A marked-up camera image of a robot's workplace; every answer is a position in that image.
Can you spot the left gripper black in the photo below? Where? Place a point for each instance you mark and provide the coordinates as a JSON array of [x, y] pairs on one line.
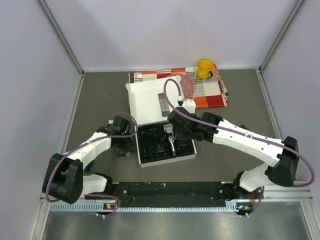
[[128, 147]]

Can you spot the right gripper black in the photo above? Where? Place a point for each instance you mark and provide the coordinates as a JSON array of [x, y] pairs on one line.
[[177, 135]]

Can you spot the silver hair clipper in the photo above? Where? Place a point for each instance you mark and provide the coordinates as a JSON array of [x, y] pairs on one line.
[[168, 129]]

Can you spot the white cardboard box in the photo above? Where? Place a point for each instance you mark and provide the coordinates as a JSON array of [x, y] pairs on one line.
[[149, 100]]

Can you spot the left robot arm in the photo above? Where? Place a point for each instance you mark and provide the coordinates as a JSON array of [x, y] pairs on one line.
[[65, 180]]

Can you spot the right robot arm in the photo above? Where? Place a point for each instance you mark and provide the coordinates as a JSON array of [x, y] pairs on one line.
[[279, 162]]

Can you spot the black plastic tray insert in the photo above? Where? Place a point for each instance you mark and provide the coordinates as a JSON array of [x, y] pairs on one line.
[[153, 135]]

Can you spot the pink dotted plate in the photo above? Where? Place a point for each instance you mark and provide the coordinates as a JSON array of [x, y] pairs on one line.
[[187, 85]]

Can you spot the orange patterned cloth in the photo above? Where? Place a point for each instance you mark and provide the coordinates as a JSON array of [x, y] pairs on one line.
[[208, 93]]

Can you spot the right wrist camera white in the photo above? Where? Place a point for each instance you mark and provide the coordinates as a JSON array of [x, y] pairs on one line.
[[187, 104]]

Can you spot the yellow mug black handle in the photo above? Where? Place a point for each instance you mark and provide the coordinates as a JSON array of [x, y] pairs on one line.
[[205, 69]]

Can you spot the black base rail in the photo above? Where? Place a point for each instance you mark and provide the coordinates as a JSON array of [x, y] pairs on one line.
[[175, 194]]

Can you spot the aluminium frame rail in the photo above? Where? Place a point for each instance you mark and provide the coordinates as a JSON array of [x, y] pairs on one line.
[[276, 193]]

